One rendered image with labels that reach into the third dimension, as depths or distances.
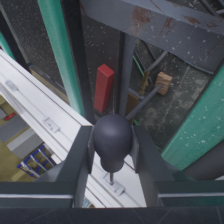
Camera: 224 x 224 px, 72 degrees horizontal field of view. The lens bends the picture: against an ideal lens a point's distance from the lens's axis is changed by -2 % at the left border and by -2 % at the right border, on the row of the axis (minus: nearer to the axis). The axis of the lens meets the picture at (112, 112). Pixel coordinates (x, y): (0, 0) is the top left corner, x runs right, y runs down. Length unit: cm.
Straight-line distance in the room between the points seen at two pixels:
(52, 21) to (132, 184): 29
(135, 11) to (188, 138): 14
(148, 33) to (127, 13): 3
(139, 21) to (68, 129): 27
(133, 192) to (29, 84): 38
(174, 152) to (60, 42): 21
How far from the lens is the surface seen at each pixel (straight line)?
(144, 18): 18
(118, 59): 60
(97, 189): 74
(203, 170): 24
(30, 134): 977
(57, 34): 24
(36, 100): 45
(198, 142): 17
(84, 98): 33
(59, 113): 40
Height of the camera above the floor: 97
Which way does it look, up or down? 27 degrees down
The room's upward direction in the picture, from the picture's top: 132 degrees counter-clockwise
